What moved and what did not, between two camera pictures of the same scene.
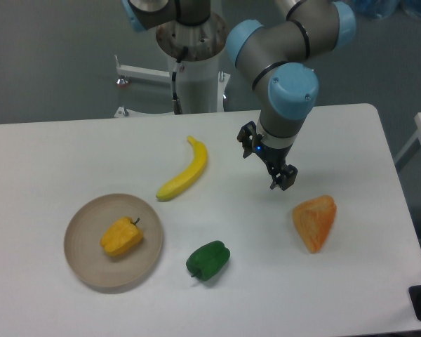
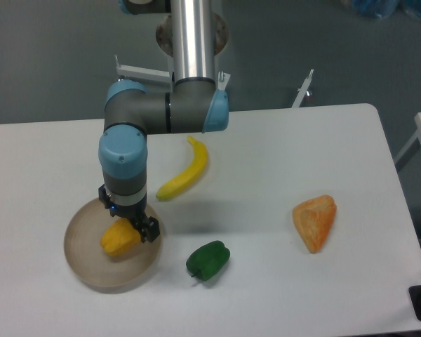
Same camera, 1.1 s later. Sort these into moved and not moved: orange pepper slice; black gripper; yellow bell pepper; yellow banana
Moved: black gripper
Not moved: yellow banana; orange pepper slice; yellow bell pepper
